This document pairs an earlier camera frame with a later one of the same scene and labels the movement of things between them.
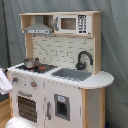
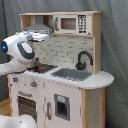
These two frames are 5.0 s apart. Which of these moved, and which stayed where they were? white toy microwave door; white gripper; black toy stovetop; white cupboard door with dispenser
Moved: white gripper
Stayed: white cupboard door with dispenser; black toy stovetop; white toy microwave door
